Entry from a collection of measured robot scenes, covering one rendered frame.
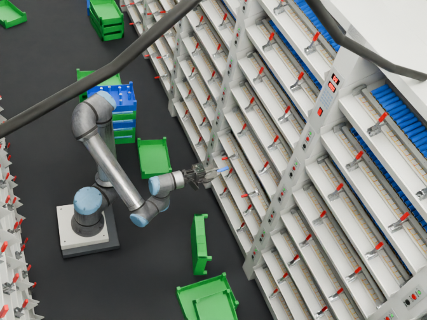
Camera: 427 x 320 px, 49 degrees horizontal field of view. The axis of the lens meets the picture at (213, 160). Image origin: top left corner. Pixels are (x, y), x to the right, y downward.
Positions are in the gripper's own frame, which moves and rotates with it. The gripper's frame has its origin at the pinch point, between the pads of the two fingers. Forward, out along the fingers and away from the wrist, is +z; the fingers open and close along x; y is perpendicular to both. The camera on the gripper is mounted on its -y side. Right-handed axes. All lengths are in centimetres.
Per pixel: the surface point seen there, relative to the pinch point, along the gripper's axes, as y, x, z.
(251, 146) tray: 9.8, 3.7, 19.6
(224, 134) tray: -9.3, 30.7, 18.4
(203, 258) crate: -42, -26, -14
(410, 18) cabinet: 108, -31, 45
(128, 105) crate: -24, 83, -25
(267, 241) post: -16.6, -38.8, 14.7
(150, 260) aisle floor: -61, -8, -39
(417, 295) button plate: 60, -105, 18
